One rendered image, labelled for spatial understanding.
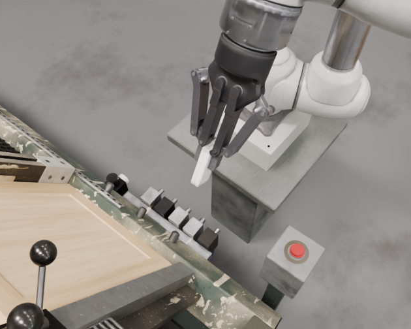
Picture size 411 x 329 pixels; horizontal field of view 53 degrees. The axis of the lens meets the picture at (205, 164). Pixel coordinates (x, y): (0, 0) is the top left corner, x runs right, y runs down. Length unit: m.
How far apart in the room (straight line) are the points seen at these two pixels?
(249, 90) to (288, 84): 0.78
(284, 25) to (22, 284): 0.60
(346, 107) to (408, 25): 0.86
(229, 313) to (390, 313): 1.21
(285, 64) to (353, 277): 1.25
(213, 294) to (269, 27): 0.81
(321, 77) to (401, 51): 2.04
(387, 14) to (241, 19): 0.15
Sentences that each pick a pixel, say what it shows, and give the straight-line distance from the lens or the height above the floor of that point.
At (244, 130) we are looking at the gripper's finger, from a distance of 0.56.
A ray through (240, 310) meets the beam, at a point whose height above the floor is 0.90.
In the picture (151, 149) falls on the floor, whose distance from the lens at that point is 2.45.
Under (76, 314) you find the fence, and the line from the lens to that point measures 0.75.
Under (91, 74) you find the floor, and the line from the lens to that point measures 2.93.
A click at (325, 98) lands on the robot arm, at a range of 1.31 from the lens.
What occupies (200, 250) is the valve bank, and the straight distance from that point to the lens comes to 1.35.
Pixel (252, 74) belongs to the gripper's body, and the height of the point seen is 1.64.
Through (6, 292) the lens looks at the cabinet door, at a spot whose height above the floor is 1.33.
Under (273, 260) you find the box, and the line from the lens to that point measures 1.15.
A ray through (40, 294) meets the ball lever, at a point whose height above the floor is 1.41.
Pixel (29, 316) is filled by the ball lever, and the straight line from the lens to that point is 0.50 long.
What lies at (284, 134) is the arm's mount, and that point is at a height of 0.85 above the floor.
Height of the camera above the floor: 2.00
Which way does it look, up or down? 57 degrees down
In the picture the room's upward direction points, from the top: straight up
